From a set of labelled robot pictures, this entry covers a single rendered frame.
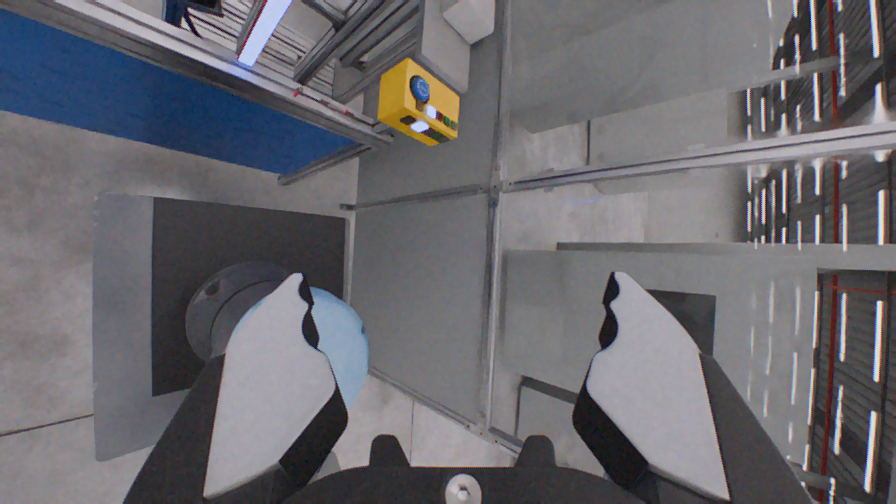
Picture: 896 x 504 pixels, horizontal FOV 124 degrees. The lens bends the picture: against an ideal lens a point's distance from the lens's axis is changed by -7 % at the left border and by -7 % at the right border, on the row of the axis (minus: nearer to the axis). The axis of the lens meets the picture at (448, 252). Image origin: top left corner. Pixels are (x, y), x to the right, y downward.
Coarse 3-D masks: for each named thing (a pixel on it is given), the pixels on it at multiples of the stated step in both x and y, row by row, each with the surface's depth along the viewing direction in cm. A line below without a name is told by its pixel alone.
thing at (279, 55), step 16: (224, 0) 102; (240, 0) 106; (192, 16) 96; (208, 16) 99; (224, 16) 102; (240, 16) 106; (208, 32) 99; (224, 32) 104; (288, 32) 120; (224, 48) 103; (272, 48) 116; (288, 48) 121; (304, 48) 126; (272, 64) 116; (288, 64) 123; (320, 80) 135
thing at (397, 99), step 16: (400, 64) 51; (416, 64) 52; (384, 80) 55; (400, 80) 51; (432, 80) 55; (384, 96) 54; (400, 96) 51; (432, 96) 55; (448, 96) 59; (384, 112) 54; (400, 112) 52; (416, 112) 52; (448, 112) 59; (400, 128) 58; (448, 128) 59; (432, 144) 66
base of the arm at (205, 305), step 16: (224, 272) 33; (240, 272) 32; (256, 272) 33; (272, 272) 34; (288, 272) 38; (208, 288) 32; (224, 288) 30; (240, 288) 29; (192, 304) 30; (208, 304) 29; (224, 304) 27; (192, 320) 30; (208, 320) 28; (192, 336) 30; (208, 336) 28; (208, 352) 29
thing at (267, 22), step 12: (276, 0) 34; (288, 0) 34; (264, 12) 36; (276, 12) 36; (264, 24) 38; (276, 24) 38; (252, 36) 41; (264, 36) 41; (252, 48) 43; (240, 60) 46; (252, 60) 46
